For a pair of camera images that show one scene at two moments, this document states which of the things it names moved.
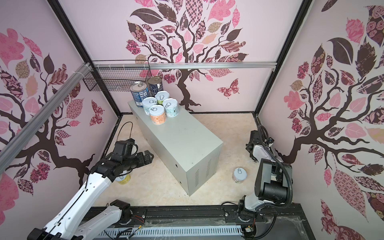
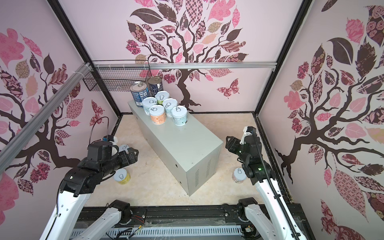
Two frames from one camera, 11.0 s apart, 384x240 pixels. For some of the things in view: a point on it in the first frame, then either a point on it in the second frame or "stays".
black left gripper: (141, 161) to (126, 161)
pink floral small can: (239, 175) stays
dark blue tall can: (156, 84) stays
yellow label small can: (126, 180) stays
